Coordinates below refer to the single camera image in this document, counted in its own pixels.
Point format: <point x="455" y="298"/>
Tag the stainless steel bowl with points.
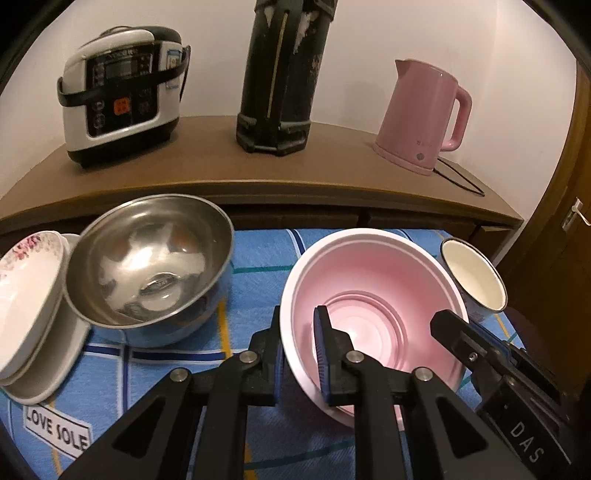
<point x="138" y="258"/>

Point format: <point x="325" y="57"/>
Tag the wooden door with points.
<point x="577" y="267"/>

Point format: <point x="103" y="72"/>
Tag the pink electric kettle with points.
<point x="415" y="120"/>

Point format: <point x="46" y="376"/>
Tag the plain white plate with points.
<point x="55" y="369"/>
<point x="54" y="323"/>

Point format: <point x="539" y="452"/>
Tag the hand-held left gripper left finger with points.
<point x="268" y="369"/>

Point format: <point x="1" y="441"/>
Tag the white enamel bowl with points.
<point x="475" y="277"/>

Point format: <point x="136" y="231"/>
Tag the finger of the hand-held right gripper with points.
<point x="461" y="337"/>

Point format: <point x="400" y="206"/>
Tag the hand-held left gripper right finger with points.
<point x="321" y="355"/>

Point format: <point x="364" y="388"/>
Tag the white cloth label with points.
<point x="55" y="429"/>

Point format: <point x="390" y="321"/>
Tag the blue checkered cloth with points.
<point x="258" y="286"/>

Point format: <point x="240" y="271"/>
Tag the pink plastic bowl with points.
<point x="378" y="295"/>

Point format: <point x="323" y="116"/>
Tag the tall black thermos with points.
<point x="277" y="92"/>

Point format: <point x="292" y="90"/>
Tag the brown wooden cabinet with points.
<point x="323" y="161"/>

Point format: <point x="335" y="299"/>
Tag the small red flower plate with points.
<point x="27" y="295"/>

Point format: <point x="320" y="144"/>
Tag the white and black rice cooker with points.
<point x="115" y="106"/>

